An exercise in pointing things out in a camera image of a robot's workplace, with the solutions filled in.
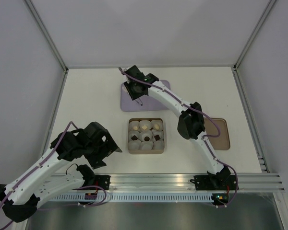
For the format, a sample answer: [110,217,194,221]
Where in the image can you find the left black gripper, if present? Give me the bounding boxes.
[84,132,122,169]

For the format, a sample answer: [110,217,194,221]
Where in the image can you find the white metal tongs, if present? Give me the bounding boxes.
[124,83,144,106]

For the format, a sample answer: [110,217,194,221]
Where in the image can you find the beige chocolate box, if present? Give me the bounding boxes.
[127,118,166,155]

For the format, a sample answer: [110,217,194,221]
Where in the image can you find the beige box lid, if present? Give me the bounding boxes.
[204,118,230,150]

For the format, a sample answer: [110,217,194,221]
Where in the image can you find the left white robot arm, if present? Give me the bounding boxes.
[0,122,121,223]

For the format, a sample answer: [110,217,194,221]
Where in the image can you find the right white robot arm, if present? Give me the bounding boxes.
[119,65,239,191]

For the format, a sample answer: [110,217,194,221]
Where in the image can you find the purple plastic tray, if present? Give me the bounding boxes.
[120,83,168,112]

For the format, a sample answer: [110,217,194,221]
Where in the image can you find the white paper cup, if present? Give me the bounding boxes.
[129,120,140,132]
[139,120,152,132]
[140,141,154,151]
[140,130,153,142]
[128,140,141,151]
[128,131,140,141]
[153,140,165,150]
[151,120,163,131]
[152,129,164,142]

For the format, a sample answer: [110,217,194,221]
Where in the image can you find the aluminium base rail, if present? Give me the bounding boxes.
[38,173,285,192]

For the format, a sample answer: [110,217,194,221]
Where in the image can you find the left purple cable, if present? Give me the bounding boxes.
[0,121,81,228]

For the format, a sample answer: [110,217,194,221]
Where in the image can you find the purple cable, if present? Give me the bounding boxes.
[118,67,238,209]
[0,121,81,228]

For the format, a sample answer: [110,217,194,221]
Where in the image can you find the white slotted cable duct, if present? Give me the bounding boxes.
[51,192,213,203]

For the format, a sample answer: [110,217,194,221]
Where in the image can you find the right aluminium frame post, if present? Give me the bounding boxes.
[232,0,278,70]

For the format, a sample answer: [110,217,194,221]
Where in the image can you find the aluminium frame post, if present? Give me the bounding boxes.
[23,0,68,73]
[232,0,278,70]

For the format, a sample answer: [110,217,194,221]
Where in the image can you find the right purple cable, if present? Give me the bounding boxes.
[118,67,238,209]

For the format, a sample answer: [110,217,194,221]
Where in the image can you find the left aluminium frame post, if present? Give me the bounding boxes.
[23,0,68,73]

